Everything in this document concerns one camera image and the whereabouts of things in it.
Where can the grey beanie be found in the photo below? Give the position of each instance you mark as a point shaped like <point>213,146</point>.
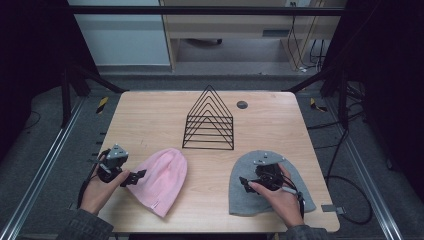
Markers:
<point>241,201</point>

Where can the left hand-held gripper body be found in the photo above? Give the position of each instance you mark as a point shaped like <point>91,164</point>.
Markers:
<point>113,160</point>

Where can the black curtain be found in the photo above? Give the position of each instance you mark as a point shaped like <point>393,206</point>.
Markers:
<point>30,50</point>
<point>390,66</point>

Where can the white cabinet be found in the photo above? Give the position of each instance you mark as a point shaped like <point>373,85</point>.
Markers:
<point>123,40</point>

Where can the pink beanie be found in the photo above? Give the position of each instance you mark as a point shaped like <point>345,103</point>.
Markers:
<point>160,183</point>

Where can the person's left hand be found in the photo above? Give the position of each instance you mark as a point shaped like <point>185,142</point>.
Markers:
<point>98,193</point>

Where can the round grey table grommet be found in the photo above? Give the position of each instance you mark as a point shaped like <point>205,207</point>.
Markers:
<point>242,105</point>

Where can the person's right hand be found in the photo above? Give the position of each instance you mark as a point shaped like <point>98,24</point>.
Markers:
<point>286,203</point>

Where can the black metal frame strut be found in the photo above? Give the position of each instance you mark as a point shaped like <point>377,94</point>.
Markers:
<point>343,100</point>
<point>66,100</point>

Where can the light wooden desk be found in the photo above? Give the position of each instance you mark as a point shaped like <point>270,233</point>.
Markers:
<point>233,23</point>

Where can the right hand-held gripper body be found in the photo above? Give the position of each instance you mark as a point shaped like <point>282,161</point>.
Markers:
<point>268,173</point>

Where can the aluminium rail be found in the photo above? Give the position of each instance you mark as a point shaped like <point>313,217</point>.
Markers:
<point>43,166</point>
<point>366,176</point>

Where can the black horizontal frame bar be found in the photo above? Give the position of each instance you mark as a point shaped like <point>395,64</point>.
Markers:
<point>200,10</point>

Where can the yellow black tape strip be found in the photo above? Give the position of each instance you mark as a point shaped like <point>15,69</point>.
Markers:
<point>315,105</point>
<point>102,105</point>

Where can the grey metal table bracket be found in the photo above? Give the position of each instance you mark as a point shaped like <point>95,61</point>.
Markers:
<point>331,209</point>
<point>72,206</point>

